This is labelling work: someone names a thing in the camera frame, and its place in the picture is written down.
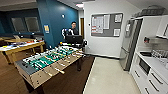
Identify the foosball gaming table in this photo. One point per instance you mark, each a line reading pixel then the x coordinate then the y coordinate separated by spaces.
pixel 43 65

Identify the black monitor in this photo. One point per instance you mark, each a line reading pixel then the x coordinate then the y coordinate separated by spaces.
pixel 74 39

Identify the man in dark shirt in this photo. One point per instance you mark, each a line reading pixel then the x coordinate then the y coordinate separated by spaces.
pixel 73 29

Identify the stainless steel refrigerator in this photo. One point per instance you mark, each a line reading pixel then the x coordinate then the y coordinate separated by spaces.
pixel 128 46

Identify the interior glass window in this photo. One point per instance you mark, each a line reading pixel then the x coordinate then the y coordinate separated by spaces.
pixel 32 24
pixel 18 24

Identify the black microwave oven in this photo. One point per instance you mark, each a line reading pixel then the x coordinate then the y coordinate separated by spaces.
pixel 144 66

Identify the white activity table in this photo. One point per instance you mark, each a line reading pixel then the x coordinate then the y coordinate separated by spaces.
pixel 20 48

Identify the wall whiteboard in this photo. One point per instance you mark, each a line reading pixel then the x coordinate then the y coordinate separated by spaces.
pixel 106 25

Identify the round wall sconce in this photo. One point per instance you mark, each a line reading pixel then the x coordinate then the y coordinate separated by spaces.
pixel 63 15

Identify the small yellow wall poster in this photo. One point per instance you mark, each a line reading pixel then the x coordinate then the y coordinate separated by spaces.
pixel 46 28

